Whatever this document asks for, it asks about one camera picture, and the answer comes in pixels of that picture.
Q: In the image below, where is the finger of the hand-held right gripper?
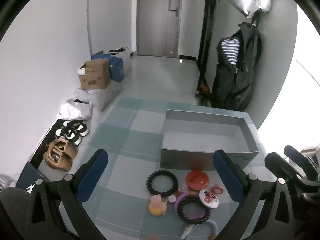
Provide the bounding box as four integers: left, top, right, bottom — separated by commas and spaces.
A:
264, 152, 304, 180
284, 145, 320, 178

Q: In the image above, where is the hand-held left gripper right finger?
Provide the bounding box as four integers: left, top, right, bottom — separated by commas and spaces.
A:
212, 149, 297, 240

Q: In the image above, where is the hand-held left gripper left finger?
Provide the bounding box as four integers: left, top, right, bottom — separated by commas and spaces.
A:
25, 149, 109, 240

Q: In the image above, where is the red round ornament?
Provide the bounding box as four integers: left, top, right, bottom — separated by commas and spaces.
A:
185, 169, 210, 190

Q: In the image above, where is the grey cardboard box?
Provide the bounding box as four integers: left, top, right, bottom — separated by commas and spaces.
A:
160, 109, 260, 172

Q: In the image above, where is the light blue hair ring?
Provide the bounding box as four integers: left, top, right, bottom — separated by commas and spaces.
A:
200, 219, 218, 240

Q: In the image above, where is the purple hair ring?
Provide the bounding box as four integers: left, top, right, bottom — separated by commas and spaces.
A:
174, 191, 200, 210

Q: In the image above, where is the black spiral hair tie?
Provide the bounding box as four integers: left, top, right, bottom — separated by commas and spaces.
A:
177, 196, 212, 224
146, 170, 179, 195

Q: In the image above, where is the pink pig toy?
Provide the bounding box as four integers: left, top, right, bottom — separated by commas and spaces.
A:
148, 194, 167, 216

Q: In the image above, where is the white and red round badge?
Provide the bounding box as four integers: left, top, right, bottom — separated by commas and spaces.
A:
199, 189, 220, 208

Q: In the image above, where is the brown shoe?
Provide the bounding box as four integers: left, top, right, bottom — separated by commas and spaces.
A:
50, 140, 78, 159
43, 147, 73, 172

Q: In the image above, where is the black and white sneaker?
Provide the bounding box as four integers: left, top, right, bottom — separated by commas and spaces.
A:
56, 127, 83, 146
61, 120, 90, 137

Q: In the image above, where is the white plastic bag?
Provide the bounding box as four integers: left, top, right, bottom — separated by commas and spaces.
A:
59, 102, 93, 120
67, 87, 123, 112

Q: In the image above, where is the blue shoebox with white figure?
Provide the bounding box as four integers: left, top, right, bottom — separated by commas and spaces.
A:
15, 161, 50, 194

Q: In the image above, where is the white hair clip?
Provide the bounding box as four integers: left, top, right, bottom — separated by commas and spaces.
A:
180, 224, 194, 239

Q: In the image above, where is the black backpack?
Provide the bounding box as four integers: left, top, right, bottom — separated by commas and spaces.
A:
211, 22, 262, 111

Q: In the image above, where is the brown cardboard box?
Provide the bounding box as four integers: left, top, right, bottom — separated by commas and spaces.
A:
78, 59, 111, 90

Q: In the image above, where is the blue box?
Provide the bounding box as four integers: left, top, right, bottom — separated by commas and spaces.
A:
109, 56, 125, 82
91, 51, 110, 61

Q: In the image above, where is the striped shirt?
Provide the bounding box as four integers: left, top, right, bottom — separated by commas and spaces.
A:
222, 37, 240, 67

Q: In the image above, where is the white bag with black items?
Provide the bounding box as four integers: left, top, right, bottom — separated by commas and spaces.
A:
108, 47, 132, 77

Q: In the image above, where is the black stand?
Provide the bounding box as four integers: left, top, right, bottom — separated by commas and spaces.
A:
195, 0, 220, 105

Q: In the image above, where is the grey door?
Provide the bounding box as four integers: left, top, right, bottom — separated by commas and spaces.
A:
137, 0, 183, 57

